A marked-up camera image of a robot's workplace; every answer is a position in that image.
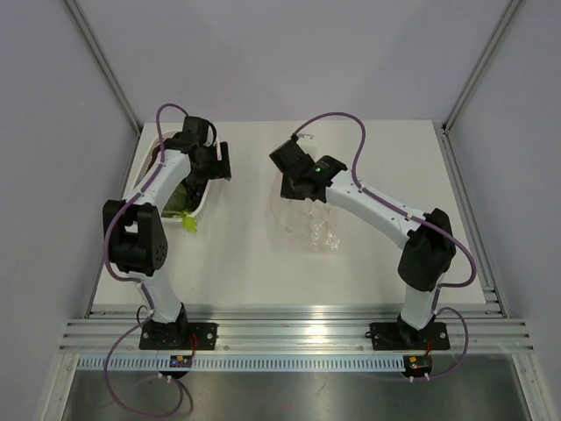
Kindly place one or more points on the right aluminium side rail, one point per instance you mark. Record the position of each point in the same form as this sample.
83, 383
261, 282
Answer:
487, 277

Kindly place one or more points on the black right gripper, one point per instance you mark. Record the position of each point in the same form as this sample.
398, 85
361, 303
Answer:
287, 191

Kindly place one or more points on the right aluminium frame post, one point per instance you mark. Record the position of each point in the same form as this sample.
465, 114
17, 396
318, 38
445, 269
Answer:
485, 57

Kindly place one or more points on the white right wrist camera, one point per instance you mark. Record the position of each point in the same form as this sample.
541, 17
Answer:
308, 144

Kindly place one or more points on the dark grape bunch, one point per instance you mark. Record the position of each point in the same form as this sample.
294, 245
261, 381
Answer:
194, 193

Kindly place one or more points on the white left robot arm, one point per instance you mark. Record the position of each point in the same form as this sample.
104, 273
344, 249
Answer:
135, 243

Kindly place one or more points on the aluminium front rail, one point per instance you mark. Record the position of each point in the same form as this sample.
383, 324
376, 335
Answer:
304, 329

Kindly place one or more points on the white perforated basket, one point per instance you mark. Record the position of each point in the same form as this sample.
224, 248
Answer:
179, 201

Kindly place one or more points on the left aluminium frame post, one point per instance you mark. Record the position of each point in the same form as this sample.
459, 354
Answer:
88, 35

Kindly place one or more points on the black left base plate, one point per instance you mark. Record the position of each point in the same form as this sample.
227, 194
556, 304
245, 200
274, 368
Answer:
201, 335

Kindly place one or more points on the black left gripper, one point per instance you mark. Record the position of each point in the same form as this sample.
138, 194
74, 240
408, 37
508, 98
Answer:
219, 168

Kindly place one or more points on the clear zip top bag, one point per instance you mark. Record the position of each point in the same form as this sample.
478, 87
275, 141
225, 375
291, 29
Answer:
308, 224

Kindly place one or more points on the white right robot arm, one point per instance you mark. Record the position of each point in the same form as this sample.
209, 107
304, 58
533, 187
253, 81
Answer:
423, 238

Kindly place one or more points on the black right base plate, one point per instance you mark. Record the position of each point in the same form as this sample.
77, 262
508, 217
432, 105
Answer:
398, 336

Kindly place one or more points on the aluminium frame post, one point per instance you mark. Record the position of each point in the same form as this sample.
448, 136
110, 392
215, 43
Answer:
88, 35
485, 57

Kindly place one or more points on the white slotted cable duct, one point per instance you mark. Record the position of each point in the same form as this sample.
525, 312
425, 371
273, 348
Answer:
242, 363

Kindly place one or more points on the green lettuce leaf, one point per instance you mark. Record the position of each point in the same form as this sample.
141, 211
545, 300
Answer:
189, 223

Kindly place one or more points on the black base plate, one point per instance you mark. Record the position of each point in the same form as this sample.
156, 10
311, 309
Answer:
201, 335
398, 336

